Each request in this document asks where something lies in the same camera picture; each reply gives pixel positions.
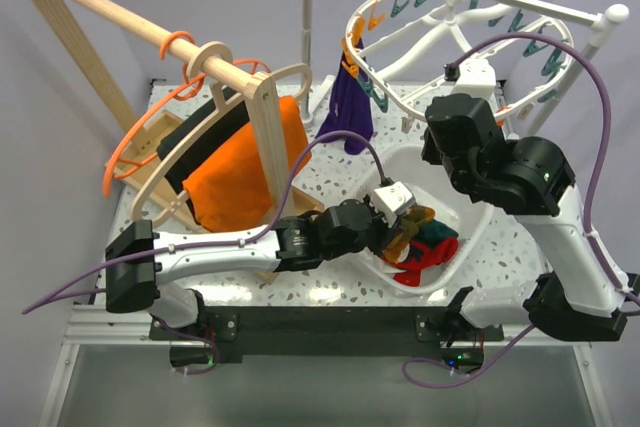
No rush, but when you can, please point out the wooden hanger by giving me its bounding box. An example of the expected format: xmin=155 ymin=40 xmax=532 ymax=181
xmin=131 ymin=63 xmax=312 ymax=232

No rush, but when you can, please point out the striped olive sock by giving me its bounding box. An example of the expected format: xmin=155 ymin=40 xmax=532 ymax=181
xmin=401 ymin=205 xmax=436 ymax=234
xmin=383 ymin=221 xmax=419 ymax=264

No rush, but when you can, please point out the red santa sock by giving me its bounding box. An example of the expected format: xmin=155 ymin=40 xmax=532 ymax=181
xmin=393 ymin=270 xmax=422 ymax=287
xmin=384 ymin=238 xmax=459 ymax=271

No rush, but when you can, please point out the white drying rack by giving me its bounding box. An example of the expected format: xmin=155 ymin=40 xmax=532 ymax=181
xmin=303 ymin=0 xmax=629 ymax=132

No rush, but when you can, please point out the purple sock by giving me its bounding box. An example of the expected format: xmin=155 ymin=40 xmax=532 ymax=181
xmin=317 ymin=54 xmax=373 ymax=141

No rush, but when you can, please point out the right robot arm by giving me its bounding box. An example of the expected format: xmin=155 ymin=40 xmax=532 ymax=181
xmin=422 ymin=93 xmax=639 ymax=342

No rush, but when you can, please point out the wooden clothes rack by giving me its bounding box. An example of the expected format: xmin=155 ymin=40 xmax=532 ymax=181
xmin=3 ymin=0 xmax=324 ymax=284

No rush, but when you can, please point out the black cloth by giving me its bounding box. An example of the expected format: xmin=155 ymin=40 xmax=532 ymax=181
xmin=156 ymin=98 xmax=249 ymax=194

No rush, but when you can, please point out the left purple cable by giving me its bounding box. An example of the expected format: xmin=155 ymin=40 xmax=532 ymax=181
xmin=22 ymin=130 xmax=396 ymax=316

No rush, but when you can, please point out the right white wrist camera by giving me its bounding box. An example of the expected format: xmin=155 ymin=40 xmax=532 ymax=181
xmin=444 ymin=58 xmax=496 ymax=101

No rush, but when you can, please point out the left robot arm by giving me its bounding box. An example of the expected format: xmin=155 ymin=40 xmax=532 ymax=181
xmin=105 ymin=194 xmax=407 ymax=339

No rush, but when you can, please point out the aluminium frame rail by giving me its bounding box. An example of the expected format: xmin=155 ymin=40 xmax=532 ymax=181
xmin=38 ymin=305 xmax=173 ymax=426

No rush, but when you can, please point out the white plastic basin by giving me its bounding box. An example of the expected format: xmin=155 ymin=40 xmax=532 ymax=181
xmin=347 ymin=144 xmax=494 ymax=297

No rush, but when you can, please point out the orange cloth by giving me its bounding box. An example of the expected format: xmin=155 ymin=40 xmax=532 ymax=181
xmin=182 ymin=95 xmax=309 ymax=233

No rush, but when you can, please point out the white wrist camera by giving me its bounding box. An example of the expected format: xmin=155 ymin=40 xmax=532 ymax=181
xmin=444 ymin=58 xmax=496 ymax=101
xmin=370 ymin=181 xmax=416 ymax=224

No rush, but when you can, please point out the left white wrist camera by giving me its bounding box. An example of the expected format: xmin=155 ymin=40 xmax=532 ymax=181
xmin=370 ymin=181 xmax=416 ymax=224

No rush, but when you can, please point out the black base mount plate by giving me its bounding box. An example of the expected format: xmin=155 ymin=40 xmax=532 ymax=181
xmin=149 ymin=307 xmax=488 ymax=367

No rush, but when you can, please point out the white clip sock hanger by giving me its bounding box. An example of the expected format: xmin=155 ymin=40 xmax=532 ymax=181
xmin=342 ymin=0 xmax=574 ymax=122

